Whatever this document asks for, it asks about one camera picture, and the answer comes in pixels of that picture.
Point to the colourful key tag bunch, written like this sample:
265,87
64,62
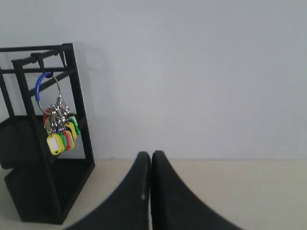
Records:
59,122

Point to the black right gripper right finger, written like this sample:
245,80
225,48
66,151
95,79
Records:
175,206

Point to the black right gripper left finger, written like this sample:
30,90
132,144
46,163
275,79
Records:
127,208

